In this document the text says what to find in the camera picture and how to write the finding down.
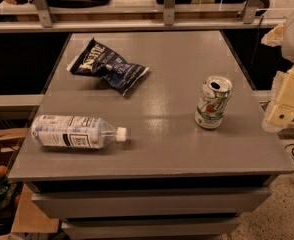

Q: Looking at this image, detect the cardboard box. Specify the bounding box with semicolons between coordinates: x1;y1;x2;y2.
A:
0;128;59;240

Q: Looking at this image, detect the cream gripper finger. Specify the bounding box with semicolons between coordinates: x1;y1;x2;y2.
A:
262;66;294;133
261;23;284;47

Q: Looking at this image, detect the clear plastic water bottle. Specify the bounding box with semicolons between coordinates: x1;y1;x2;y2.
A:
31;115;127;149

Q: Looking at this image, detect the orange fruit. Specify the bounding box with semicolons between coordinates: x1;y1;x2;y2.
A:
0;165;8;179

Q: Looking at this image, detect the metal shelf rail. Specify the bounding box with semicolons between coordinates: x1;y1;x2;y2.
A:
0;0;294;33

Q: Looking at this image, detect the blue kettle chips bag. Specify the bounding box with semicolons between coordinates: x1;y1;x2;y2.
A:
67;38;149;95

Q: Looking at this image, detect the green white 7up can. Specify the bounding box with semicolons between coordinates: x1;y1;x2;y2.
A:
195;75;233;130

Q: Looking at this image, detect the grey drawer cabinet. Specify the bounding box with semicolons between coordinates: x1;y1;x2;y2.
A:
32;187;271;240

